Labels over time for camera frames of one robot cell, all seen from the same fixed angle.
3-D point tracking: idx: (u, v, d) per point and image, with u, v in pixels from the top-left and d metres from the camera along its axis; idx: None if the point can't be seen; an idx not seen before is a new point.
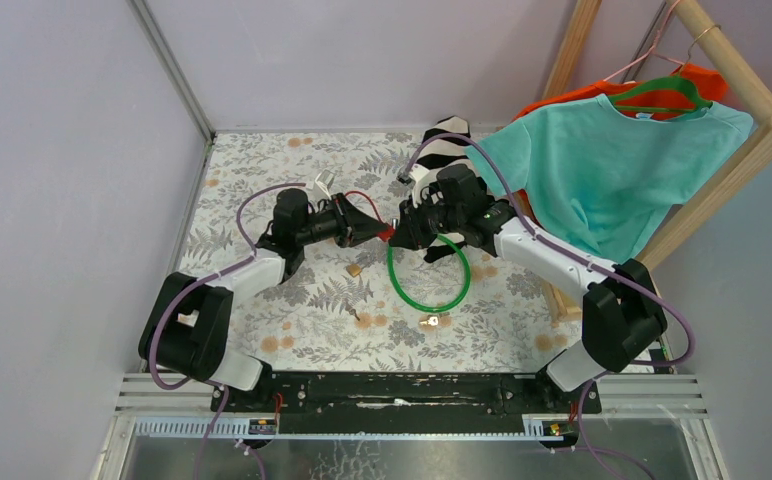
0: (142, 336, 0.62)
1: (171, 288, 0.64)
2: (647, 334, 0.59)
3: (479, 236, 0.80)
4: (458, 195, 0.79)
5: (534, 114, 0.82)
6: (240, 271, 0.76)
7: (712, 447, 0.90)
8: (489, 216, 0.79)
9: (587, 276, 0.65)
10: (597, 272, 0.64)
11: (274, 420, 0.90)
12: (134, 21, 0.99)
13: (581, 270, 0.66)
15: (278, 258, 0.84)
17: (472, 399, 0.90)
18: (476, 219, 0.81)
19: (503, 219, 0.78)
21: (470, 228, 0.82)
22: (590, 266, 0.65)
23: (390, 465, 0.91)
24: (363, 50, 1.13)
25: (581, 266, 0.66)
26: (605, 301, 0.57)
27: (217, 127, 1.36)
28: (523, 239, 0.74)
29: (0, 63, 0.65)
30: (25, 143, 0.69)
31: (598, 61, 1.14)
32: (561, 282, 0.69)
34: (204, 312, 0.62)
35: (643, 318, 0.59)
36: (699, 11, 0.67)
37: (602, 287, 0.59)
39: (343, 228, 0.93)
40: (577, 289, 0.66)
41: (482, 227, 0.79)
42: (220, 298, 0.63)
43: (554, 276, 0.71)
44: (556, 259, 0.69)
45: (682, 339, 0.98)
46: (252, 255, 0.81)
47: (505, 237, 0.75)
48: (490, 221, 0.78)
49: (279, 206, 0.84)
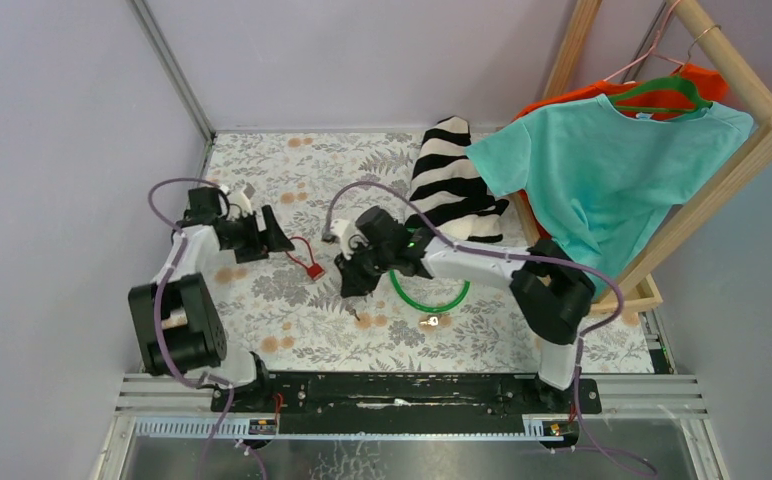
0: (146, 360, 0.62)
1: (145, 301, 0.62)
2: (582, 299, 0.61)
3: (410, 266, 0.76)
4: (377, 236, 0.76)
5: (534, 114, 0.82)
6: (189, 254, 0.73)
7: (712, 447, 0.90)
8: (412, 244, 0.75)
9: (509, 267, 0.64)
10: (516, 260, 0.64)
11: (274, 420, 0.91)
12: (134, 23, 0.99)
13: (502, 263, 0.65)
15: (209, 227, 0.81)
17: (472, 399, 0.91)
18: (403, 250, 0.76)
19: (426, 243, 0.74)
21: (398, 260, 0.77)
22: (507, 257, 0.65)
23: (390, 465, 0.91)
24: (362, 50, 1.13)
25: (501, 259, 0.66)
26: (529, 285, 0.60)
27: (217, 127, 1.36)
28: (448, 254, 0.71)
29: None
30: (25, 142, 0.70)
31: (599, 61, 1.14)
32: (489, 281, 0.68)
34: (188, 302, 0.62)
35: (574, 286, 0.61)
36: (699, 11, 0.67)
37: (525, 272, 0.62)
39: (255, 241, 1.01)
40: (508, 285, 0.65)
41: (410, 256, 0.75)
42: (193, 281, 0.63)
43: (484, 278, 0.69)
44: (478, 260, 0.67)
45: (691, 345, 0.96)
46: (184, 236, 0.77)
47: (430, 258, 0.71)
48: (414, 250, 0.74)
49: (191, 195, 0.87)
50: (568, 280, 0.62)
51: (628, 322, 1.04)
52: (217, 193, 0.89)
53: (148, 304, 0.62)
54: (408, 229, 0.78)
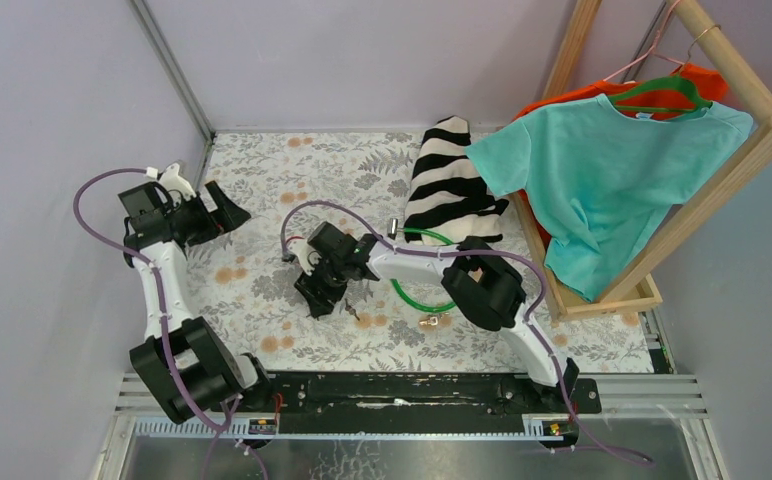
0: (172, 411, 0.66)
1: (156, 361, 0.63)
2: (508, 290, 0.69)
3: (357, 270, 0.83)
4: (326, 246, 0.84)
5: (534, 114, 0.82)
6: (171, 292, 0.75)
7: (712, 447, 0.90)
8: (358, 249, 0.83)
9: (441, 265, 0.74)
10: (447, 257, 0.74)
11: (274, 420, 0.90)
12: (134, 23, 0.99)
13: (435, 262, 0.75)
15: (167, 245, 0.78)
17: (472, 399, 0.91)
18: (350, 257, 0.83)
19: (370, 247, 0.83)
21: (346, 267, 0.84)
22: (440, 255, 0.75)
23: (390, 465, 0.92)
24: (361, 50, 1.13)
25: (434, 258, 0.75)
26: (459, 279, 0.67)
27: (217, 127, 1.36)
28: (388, 257, 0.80)
29: None
30: (25, 142, 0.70)
31: (599, 61, 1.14)
32: (428, 278, 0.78)
34: (199, 350, 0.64)
35: (500, 277, 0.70)
36: (699, 11, 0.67)
37: (456, 269, 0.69)
39: (206, 221, 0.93)
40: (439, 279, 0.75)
41: (357, 261, 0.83)
42: (196, 328, 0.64)
43: (420, 276, 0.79)
44: (414, 262, 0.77)
45: (691, 345, 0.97)
46: (154, 266, 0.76)
47: (374, 261, 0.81)
48: (359, 255, 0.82)
49: (128, 198, 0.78)
50: (495, 272, 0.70)
51: (628, 322, 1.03)
52: (154, 186, 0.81)
53: (158, 363, 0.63)
54: (353, 238, 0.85)
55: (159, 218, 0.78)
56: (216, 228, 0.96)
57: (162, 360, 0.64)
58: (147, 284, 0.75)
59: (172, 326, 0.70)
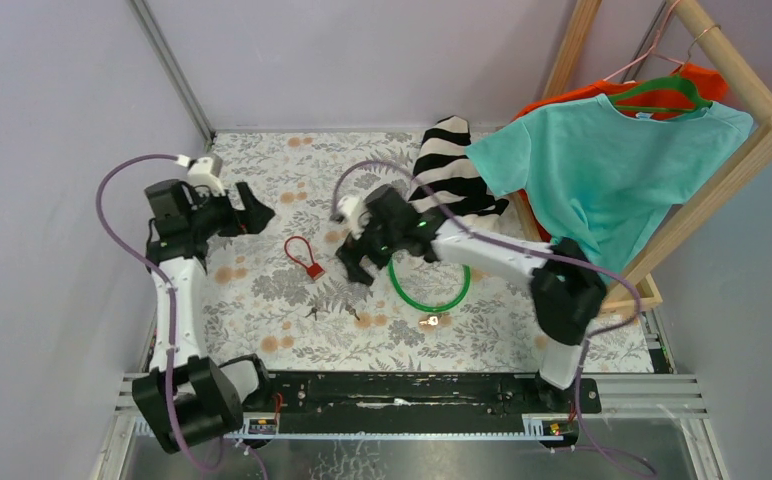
0: (160, 439, 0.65)
1: (155, 394, 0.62)
2: (595, 304, 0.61)
3: (418, 245, 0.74)
4: (387, 213, 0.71)
5: (534, 114, 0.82)
6: (184, 320, 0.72)
7: (712, 446, 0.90)
8: (423, 223, 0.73)
9: (527, 262, 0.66)
10: (535, 256, 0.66)
11: (274, 420, 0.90)
12: (133, 23, 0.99)
13: (520, 258, 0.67)
15: (188, 261, 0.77)
17: (472, 399, 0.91)
18: (411, 229, 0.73)
19: (437, 224, 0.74)
21: (406, 239, 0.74)
22: (527, 252, 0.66)
23: (390, 465, 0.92)
24: (362, 50, 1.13)
25: (520, 254, 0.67)
26: (547, 283, 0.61)
27: (217, 127, 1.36)
28: (461, 240, 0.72)
29: None
30: (25, 142, 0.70)
31: (599, 61, 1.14)
32: (507, 274, 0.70)
34: (200, 389, 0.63)
35: (594, 290, 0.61)
36: (699, 11, 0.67)
37: (544, 271, 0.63)
39: (232, 218, 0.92)
40: (522, 279, 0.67)
41: (420, 236, 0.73)
42: (204, 367, 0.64)
43: (496, 268, 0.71)
44: (496, 253, 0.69)
45: (690, 345, 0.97)
46: (171, 287, 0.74)
47: (443, 241, 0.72)
48: (425, 230, 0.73)
49: (152, 201, 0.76)
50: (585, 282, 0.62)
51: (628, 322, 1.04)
52: (181, 190, 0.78)
53: (159, 399, 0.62)
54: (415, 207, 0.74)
55: (183, 227, 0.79)
56: (238, 228, 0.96)
57: (162, 393, 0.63)
58: (161, 305, 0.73)
59: (177, 361, 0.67)
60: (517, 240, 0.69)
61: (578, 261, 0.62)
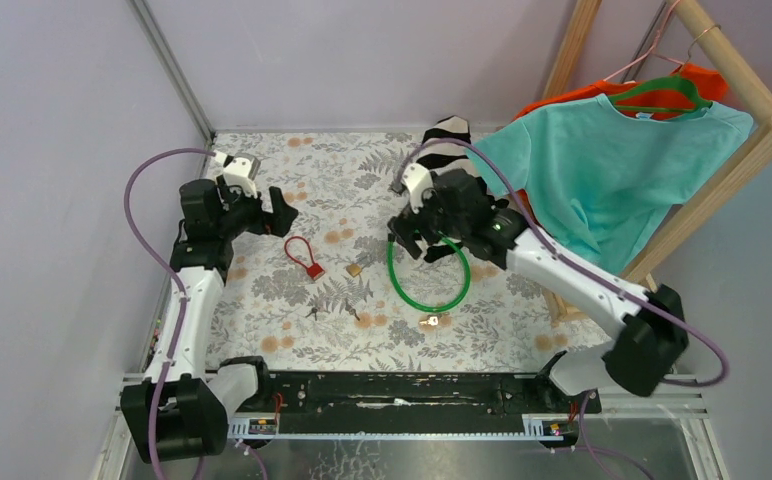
0: (140, 453, 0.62)
1: (139, 405, 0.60)
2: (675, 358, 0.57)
3: (487, 248, 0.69)
4: (457, 204, 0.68)
5: (534, 114, 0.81)
6: (188, 333, 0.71)
7: (712, 447, 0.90)
8: (498, 226, 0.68)
9: (619, 305, 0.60)
10: (629, 300, 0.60)
11: (274, 420, 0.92)
12: (134, 24, 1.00)
13: (612, 298, 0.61)
15: (208, 272, 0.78)
17: (472, 399, 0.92)
18: (481, 230, 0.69)
19: (514, 232, 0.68)
21: (475, 239, 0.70)
22: (621, 293, 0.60)
23: (391, 465, 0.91)
24: (362, 50, 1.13)
25: (611, 293, 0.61)
26: (642, 335, 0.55)
27: (217, 127, 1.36)
28: (543, 258, 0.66)
29: None
30: (26, 142, 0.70)
31: (599, 61, 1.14)
32: (587, 307, 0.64)
34: (184, 409, 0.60)
35: (679, 347, 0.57)
36: (699, 11, 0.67)
37: (638, 320, 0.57)
39: (259, 219, 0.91)
40: (608, 318, 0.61)
41: (491, 238, 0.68)
42: (193, 387, 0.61)
43: (577, 297, 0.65)
44: (585, 284, 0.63)
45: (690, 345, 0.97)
46: (184, 296, 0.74)
47: (522, 254, 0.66)
48: (499, 233, 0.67)
49: (185, 204, 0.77)
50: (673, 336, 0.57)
51: None
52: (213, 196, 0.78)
53: (143, 411, 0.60)
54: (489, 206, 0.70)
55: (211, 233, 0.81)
56: (263, 227, 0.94)
57: (148, 406, 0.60)
58: (171, 310, 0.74)
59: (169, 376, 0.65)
60: (608, 274, 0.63)
61: (676, 318, 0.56)
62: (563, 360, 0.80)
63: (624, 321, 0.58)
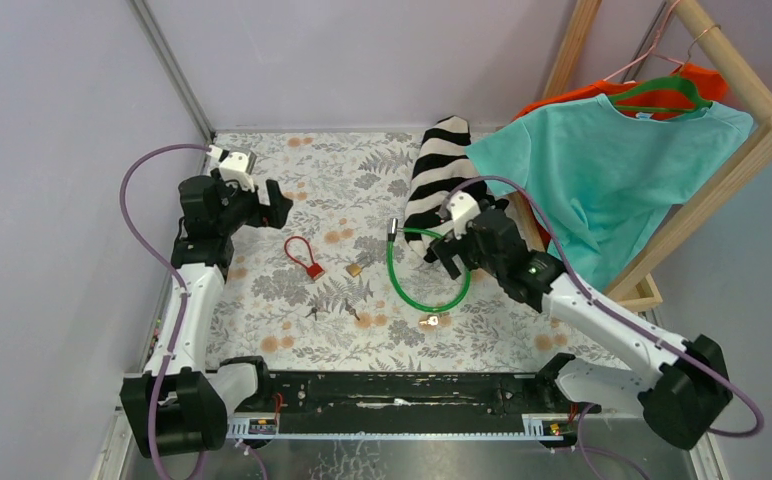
0: (140, 445, 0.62)
1: (140, 398, 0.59)
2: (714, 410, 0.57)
3: (523, 291, 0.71)
4: (498, 247, 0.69)
5: (534, 114, 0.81)
6: (188, 328, 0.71)
7: (712, 446, 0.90)
8: (534, 270, 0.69)
9: (657, 355, 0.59)
10: (667, 350, 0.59)
11: (274, 420, 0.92)
12: (134, 24, 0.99)
13: (649, 346, 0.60)
15: (209, 270, 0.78)
17: (472, 399, 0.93)
18: (519, 273, 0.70)
19: (551, 276, 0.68)
21: (512, 282, 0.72)
22: (659, 342, 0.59)
23: (390, 465, 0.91)
24: (362, 51, 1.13)
25: (649, 341, 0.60)
26: (680, 387, 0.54)
27: (217, 127, 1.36)
28: (578, 302, 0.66)
29: None
30: (26, 142, 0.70)
31: (599, 61, 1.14)
32: (623, 354, 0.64)
34: (184, 402, 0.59)
35: (721, 400, 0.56)
36: (699, 11, 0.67)
37: (676, 370, 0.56)
39: (255, 211, 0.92)
40: (644, 366, 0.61)
41: (527, 283, 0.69)
42: (193, 380, 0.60)
43: (612, 343, 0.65)
44: (620, 331, 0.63)
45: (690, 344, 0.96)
46: (185, 291, 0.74)
47: (557, 299, 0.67)
48: (536, 279, 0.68)
49: (184, 204, 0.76)
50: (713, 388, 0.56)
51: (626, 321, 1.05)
52: (213, 194, 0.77)
53: (143, 404, 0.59)
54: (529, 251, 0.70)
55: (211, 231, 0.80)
56: (261, 220, 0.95)
57: (148, 399, 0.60)
58: (171, 306, 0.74)
59: (169, 370, 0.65)
60: (645, 323, 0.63)
61: (717, 372, 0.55)
62: (580, 369, 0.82)
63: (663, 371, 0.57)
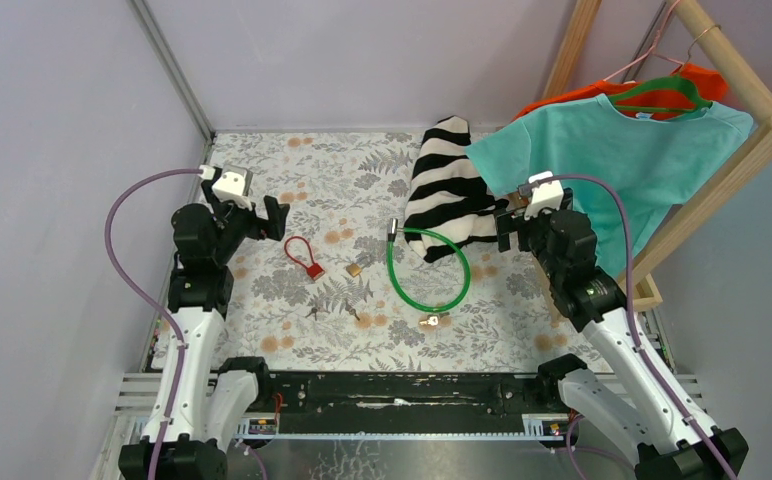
0: None
1: (137, 465, 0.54)
2: None
3: (570, 305, 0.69)
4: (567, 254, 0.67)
5: (533, 114, 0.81)
6: (184, 388, 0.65)
7: None
8: (592, 292, 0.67)
9: (680, 428, 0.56)
10: (692, 429, 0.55)
11: (274, 420, 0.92)
12: (133, 23, 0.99)
13: (676, 418, 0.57)
15: (208, 315, 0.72)
17: (472, 399, 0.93)
18: (575, 290, 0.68)
19: (606, 302, 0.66)
21: (564, 294, 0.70)
22: (687, 417, 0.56)
23: (390, 465, 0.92)
24: (361, 51, 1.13)
25: (678, 413, 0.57)
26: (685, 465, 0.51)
27: (217, 127, 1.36)
28: (623, 344, 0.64)
29: None
30: (24, 143, 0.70)
31: (599, 60, 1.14)
32: (645, 412, 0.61)
34: (183, 470, 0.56)
35: None
36: (698, 11, 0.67)
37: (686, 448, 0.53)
39: (253, 225, 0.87)
40: (662, 433, 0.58)
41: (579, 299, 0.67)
42: (192, 448, 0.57)
43: (638, 398, 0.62)
44: (653, 390, 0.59)
45: (690, 344, 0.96)
46: (181, 347, 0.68)
47: (603, 331, 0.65)
48: (594, 301, 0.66)
49: (178, 243, 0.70)
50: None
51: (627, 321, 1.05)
52: (208, 229, 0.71)
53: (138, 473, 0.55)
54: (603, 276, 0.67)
55: (208, 267, 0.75)
56: (259, 232, 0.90)
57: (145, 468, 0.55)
58: (169, 359, 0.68)
59: (166, 436, 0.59)
60: (682, 392, 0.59)
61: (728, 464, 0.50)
62: (587, 384, 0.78)
63: (678, 447, 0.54)
